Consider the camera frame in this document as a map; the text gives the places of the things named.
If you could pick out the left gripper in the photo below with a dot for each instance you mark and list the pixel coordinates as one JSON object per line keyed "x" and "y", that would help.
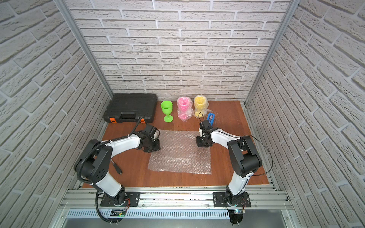
{"x": 154, "y": 145}

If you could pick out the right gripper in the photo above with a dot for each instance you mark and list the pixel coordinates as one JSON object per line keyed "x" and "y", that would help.
{"x": 199, "y": 143}

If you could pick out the bubble wrap sheet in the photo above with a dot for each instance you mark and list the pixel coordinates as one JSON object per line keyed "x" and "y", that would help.
{"x": 200, "y": 107}
{"x": 184, "y": 108}
{"x": 180, "y": 154}

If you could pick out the pink plastic wine glass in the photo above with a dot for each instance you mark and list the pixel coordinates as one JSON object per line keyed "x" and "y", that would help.
{"x": 184, "y": 107}

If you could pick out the yellow plastic wine glass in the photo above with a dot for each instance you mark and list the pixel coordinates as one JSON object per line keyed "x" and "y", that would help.
{"x": 200, "y": 106}

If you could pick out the green plastic wine glass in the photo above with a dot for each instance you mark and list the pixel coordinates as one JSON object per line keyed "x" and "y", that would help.
{"x": 167, "y": 108}

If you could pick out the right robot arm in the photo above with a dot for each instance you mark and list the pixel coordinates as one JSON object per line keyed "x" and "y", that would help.
{"x": 244, "y": 157}

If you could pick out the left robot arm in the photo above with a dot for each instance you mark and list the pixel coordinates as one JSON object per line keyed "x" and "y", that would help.
{"x": 92, "y": 166}

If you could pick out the blue tape dispenser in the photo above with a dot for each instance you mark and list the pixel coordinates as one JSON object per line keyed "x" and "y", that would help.
{"x": 211, "y": 118}

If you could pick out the black plastic tool case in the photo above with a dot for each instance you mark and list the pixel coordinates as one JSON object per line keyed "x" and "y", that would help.
{"x": 130, "y": 108}

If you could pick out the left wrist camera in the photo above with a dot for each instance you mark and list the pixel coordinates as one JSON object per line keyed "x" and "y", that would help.
{"x": 149, "y": 131}

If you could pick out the black handled screwdriver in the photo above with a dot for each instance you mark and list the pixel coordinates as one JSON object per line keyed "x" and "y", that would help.
{"x": 117, "y": 168}

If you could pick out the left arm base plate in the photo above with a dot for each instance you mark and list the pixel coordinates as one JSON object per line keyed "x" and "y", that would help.
{"x": 121, "y": 200}

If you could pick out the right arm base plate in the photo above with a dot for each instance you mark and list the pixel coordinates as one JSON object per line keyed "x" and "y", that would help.
{"x": 231, "y": 200}

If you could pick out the aluminium mounting rail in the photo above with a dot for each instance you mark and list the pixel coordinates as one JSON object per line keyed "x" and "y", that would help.
{"x": 173, "y": 203}

